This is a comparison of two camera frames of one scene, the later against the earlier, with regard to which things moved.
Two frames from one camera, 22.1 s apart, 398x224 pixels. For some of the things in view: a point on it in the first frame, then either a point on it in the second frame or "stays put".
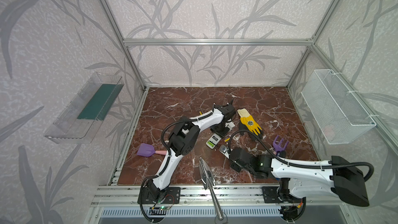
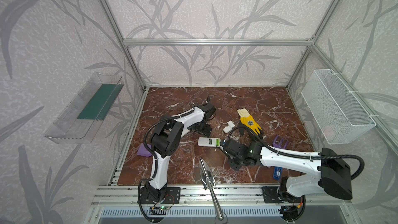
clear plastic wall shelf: x=80 y=121 stays put
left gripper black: x=222 y=130 → x=203 y=128
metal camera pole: x=208 y=181 stays put
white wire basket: x=338 y=115 stays put
